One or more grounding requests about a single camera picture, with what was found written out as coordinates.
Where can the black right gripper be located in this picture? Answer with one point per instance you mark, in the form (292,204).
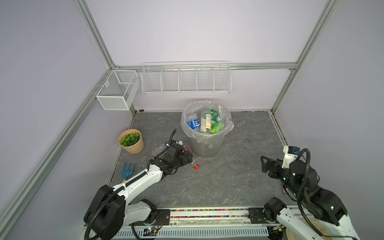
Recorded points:
(277,164)

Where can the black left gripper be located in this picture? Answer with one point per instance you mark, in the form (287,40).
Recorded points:
(185,161)

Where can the red label clear bottle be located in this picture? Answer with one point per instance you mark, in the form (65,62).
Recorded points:
(193,161)

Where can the green label clear bottle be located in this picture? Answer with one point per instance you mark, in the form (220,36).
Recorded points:
(217,127)

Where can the blue label bottle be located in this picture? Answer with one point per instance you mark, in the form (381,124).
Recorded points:
(193,122)

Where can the white yellow label clear bottle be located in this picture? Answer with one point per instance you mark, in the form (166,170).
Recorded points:
(206,122)

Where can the crushed green bottle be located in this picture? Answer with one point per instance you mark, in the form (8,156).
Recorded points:
(215,117)

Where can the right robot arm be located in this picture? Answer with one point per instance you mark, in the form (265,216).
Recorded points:
(323,213)

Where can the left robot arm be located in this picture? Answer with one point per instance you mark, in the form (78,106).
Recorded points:
(112,208)

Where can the grey mesh waste bin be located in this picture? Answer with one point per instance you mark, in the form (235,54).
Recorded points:
(206,148)

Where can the clear plastic bin liner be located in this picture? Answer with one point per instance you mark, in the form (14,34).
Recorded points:
(196,108)

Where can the beige pot with green plant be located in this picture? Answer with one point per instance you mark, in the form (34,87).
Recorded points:
(132,141)

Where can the teal plastic garden fork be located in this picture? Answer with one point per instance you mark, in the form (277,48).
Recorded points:
(128,170)

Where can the white mesh box basket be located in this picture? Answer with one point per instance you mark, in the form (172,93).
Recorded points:
(118,91)

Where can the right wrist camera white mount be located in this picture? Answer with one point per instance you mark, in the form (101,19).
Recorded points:
(290,155)

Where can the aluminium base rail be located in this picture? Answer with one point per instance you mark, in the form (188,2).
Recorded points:
(198,224)

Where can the white wire wall shelf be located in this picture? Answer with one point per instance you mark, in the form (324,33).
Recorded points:
(186,78)

